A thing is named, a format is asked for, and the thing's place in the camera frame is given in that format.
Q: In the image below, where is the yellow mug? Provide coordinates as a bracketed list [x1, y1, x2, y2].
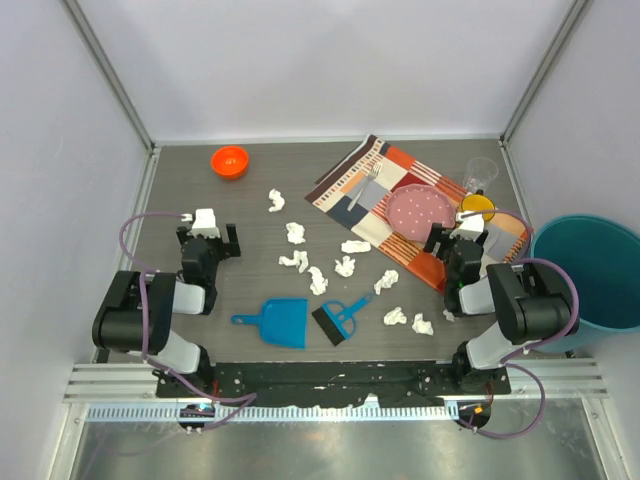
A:
[458, 193, 496, 222]

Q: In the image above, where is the patterned placemat cloth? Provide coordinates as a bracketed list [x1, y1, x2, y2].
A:
[304, 133, 534, 295]

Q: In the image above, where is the white plastic fork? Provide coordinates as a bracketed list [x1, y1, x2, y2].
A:
[347, 161, 382, 211]

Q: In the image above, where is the white slotted cable duct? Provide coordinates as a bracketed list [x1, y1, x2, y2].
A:
[85, 402, 459, 424]

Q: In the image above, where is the blue dustpan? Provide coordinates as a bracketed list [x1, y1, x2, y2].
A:
[231, 298, 308, 350]

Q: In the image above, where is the paper scrap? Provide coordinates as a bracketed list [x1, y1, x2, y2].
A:
[443, 310, 456, 322]
[308, 266, 328, 296]
[411, 313, 434, 336]
[383, 307, 407, 326]
[268, 189, 285, 213]
[278, 250, 309, 274]
[341, 240, 372, 254]
[335, 255, 355, 278]
[373, 270, 399, 295]
[285, 222, 306, 245]

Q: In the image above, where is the blue hand brush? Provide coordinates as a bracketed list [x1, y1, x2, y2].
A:
[311, 293, 375, 346]

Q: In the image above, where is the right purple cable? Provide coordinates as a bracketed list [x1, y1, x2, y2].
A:
[457, 208, 581, 440]

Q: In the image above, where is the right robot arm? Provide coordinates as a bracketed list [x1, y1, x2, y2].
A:
[424, 223, 579, 394]

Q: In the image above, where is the purple cable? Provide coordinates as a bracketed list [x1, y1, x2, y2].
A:
[119, 211, 258, 434]
[457, 208, 581, 440]

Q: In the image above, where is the pink dotted plate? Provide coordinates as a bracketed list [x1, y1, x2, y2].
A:
[385, 184, 456, 243]

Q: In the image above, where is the clear plastic cup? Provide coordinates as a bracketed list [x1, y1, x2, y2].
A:
[462, 157, 499, 194]

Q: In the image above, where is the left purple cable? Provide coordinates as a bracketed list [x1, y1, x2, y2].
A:
[119, 211, 258, 434]

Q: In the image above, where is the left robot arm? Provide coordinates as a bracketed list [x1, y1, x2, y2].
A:
[92, 224, 241, 395]

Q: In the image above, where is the teal trash bin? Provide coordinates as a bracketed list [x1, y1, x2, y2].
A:
[531, 215, 639, 353]

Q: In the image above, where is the orange bowl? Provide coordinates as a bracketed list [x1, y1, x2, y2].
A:
[210, 145, 249, 180]

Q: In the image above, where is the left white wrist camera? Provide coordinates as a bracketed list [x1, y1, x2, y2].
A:
[181, 208, 220, 239]

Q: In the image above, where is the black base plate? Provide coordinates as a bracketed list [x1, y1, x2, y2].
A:
[184, 360, 511, 409]

